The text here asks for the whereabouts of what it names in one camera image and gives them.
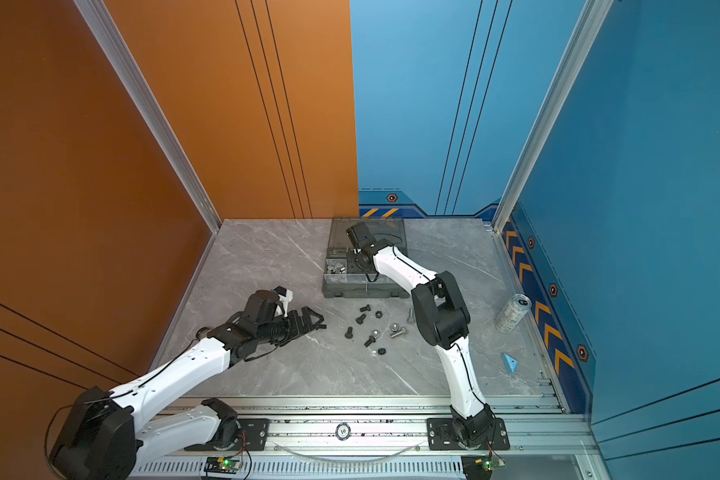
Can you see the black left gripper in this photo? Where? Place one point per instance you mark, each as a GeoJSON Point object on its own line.
{"type": "Point", "coordinates": [307, 324]}

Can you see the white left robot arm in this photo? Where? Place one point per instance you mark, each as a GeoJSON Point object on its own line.
{"type": "Point", "coordinates": [109, 433]}

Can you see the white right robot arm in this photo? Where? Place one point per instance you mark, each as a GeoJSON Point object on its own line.
{"type": "Point", "coordinates": [442, 319]}

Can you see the grey plastic organizer box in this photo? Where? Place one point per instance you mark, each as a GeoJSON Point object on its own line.
{"type": "Point", "coordinates": [346, 273]}

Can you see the green circuit board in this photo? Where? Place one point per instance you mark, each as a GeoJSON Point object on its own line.
{"type": "Point", "coordinates": [222, 466]}

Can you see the blue triangular block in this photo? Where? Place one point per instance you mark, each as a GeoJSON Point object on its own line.
{"type": "Point", "coordinates": [510, 363]}

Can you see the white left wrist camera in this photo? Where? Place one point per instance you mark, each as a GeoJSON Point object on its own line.
{"type": "Point", "coordinates": [285, 296]}

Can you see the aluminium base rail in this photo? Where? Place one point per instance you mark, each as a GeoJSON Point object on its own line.
{"type": "Point", "coordinates": [393, 437]}

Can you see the right aluminium corner post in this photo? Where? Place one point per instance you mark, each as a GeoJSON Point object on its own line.
{"type": "Point", "coordinates": [584, 34]}

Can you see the aluminium corner post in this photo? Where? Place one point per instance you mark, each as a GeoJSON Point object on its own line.
{"type": "Point", "coordinates": [105, 31]}
{"type": "Point", "coordinates": [584, 34]}

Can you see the left aluminium corner post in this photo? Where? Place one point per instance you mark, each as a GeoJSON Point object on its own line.
{"type": "Point", "coordinates": [105, 31]}

